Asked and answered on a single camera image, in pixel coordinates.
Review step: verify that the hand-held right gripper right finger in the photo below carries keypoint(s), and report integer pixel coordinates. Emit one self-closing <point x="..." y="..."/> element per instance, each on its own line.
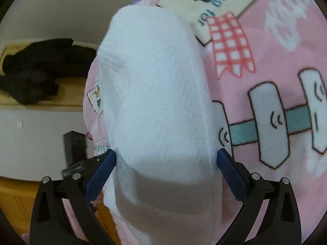
<point x="231" y="176"/>

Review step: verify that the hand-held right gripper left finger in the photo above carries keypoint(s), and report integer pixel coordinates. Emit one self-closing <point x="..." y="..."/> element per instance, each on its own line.
<point x="101" y="176"/>

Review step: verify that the white fleece garment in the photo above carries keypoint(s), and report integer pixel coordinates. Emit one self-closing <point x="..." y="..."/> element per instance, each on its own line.
<point x="153" y="94"/>

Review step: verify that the black clothes pile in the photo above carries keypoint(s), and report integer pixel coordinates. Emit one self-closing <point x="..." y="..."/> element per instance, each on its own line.
<point x="33" y="69"/>

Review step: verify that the pink printed blanket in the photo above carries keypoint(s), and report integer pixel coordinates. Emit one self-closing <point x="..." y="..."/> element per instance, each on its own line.
<point x="268" y="56"/>

